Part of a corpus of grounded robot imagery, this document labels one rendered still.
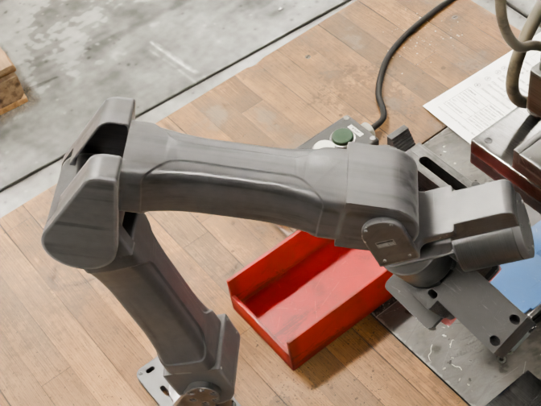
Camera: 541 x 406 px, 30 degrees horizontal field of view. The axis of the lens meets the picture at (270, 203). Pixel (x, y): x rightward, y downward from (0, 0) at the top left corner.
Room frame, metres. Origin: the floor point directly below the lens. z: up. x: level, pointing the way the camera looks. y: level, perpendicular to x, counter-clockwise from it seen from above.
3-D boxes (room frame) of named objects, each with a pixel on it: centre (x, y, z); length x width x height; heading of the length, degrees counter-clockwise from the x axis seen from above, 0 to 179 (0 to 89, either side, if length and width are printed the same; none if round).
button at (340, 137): (0.94, -0.11, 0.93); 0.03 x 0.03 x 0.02
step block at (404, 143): (0.86, -0.19, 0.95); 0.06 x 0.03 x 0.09; 30
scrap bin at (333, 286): (0.73, -0.07, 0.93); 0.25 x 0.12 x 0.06; 120
